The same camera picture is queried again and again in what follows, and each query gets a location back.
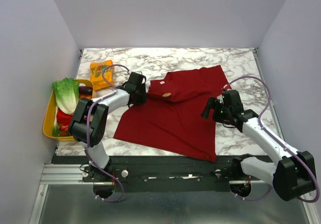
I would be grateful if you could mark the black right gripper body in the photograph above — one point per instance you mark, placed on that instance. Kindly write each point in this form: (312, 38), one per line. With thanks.
(215, 109)

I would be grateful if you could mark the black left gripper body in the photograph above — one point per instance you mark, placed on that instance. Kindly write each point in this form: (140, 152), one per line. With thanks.
(141, 98)

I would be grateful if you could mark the red t-shirt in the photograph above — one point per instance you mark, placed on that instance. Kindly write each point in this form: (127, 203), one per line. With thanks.
(174, 123)

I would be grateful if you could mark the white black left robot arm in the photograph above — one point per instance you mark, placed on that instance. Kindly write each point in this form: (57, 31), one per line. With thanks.
(89, 119)

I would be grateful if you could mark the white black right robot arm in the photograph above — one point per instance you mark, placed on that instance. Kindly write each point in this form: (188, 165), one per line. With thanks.
(291, 173)

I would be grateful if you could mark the orange snack packet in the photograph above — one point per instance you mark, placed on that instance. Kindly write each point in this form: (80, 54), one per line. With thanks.
(96, 70)

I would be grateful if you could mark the toy orange pumpkin piece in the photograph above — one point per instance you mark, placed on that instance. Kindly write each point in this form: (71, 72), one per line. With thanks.
(85, 96)

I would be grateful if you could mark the toy purple eggplant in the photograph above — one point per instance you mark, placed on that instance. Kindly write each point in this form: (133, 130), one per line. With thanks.
(86, 90)

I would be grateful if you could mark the toy green lettuce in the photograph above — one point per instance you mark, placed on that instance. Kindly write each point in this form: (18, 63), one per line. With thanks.
(66, 94)

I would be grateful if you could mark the toy red bell pepper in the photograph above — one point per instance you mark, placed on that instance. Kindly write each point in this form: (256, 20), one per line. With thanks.
(63, 118)

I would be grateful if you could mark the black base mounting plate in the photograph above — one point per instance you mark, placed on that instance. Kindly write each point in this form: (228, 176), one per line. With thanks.
(160, 174)

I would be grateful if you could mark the toy green onion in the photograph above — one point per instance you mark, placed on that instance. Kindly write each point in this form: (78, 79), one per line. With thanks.
(60, 130)

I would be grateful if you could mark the yellow plastic basket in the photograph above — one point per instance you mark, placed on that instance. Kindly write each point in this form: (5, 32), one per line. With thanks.
(51, 110)

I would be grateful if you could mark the aluminium frame rail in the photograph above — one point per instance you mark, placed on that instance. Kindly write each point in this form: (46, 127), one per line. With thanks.
(58, 174)

